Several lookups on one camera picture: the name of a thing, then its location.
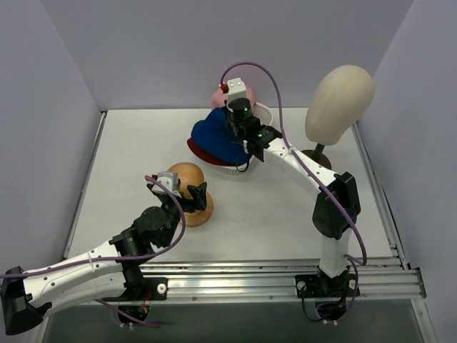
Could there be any blue bucket hat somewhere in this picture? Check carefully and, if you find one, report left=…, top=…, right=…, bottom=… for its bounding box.
left=190, top=108, right=249, bottom=166

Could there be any pink LA baseball cap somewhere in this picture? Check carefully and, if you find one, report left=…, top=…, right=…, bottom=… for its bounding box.
left=210, top=85, right=257, bottom=110

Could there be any white perforated plastic basket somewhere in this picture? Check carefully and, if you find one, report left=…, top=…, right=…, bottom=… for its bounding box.
left=207, top=103, right=273, bottom=175

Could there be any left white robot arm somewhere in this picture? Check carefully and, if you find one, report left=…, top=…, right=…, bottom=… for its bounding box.
left=1, top=175, right=207, bottom=336

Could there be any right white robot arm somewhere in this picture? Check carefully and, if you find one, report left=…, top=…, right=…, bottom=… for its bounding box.
left=224, top=98, right=361, bottom=299

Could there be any wooden hat stand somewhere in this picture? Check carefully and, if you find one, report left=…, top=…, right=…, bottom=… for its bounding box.
left=168, top=162, right=214, bottom=227

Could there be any cream mannequin head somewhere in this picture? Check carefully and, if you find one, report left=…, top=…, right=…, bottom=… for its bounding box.
left=305, top=65, right=375, bottom=146

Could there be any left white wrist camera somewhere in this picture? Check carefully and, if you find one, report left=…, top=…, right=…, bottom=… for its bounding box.
left=144, top=171, right=180, bottom=197

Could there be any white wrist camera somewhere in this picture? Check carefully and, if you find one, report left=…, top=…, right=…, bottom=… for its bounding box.
left=144, top=171, right=180, bottom=197
left=220, top=78, right=246, bottom=100

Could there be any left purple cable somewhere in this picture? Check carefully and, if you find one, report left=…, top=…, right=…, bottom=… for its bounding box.
left=0, top=175, right=186, bottom=280

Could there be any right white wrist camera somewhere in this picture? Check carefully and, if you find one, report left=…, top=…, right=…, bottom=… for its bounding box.
left=220, top=78, right=246, bottom=100

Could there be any aluminium mounting rail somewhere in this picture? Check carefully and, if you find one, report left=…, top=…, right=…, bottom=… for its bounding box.
left=39, top=259, right=428, bottom=308

